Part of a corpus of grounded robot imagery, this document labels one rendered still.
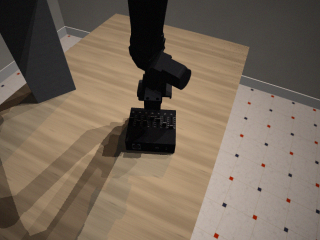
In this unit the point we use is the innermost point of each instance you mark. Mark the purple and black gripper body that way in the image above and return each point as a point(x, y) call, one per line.
point(140, 90)

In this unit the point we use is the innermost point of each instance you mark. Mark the black lighting desk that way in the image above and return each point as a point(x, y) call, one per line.
point(151, 131)

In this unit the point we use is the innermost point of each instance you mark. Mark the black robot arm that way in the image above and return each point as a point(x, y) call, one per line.
point(147, 44)

